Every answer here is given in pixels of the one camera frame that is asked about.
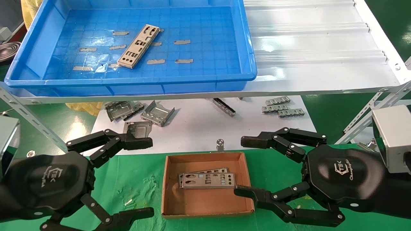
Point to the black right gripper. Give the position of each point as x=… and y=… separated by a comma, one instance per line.
x=343, y=176

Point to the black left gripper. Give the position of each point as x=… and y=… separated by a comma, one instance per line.
x=48, y=183

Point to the metal I/O shield plate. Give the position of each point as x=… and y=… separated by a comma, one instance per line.
x=208, y=180
x=139, y=46
x=205, y=171

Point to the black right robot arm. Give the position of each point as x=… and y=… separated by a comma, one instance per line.
x=399, y=192

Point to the brown cardboard box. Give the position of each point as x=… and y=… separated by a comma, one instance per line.
x=205, y=205

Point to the blue plastic tray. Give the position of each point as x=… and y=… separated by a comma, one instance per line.
x=208, y=70

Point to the green table cloth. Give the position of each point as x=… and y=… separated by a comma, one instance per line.
x=141, y=179

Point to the small slotted metal strip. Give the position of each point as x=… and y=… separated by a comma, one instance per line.
x=277, y=101
x=291, y=113
x=275, y=108

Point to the dark stamped metal part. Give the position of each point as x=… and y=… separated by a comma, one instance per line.
x=138, y=107

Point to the yellow mesh bag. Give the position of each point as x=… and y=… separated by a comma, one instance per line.
x=30, y=12
x=85, y=107

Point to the long narrow metal bar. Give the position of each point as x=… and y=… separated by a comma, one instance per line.
x=224, y=107

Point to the white board sheet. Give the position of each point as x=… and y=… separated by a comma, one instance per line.
x=199, y=128

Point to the slotted steel angle bar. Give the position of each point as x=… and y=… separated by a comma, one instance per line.
x=362, y=112
x=396, y=96
x=32, y=121

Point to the white corrugated shelf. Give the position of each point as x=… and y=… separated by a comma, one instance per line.
x=305, y=48

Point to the flat framed metal bracket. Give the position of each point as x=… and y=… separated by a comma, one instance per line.
x=139, y=128

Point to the stamped metal bracket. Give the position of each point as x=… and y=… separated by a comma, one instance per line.
x=117, y=110

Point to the folded metal bracket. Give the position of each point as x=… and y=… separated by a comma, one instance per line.
x=157, y=113

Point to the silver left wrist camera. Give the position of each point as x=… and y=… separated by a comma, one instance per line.
x=8, y=141

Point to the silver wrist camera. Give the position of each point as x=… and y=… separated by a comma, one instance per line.
x=8, y=141
x=393, y=134

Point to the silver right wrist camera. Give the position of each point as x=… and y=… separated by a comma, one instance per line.
x=393, y=134

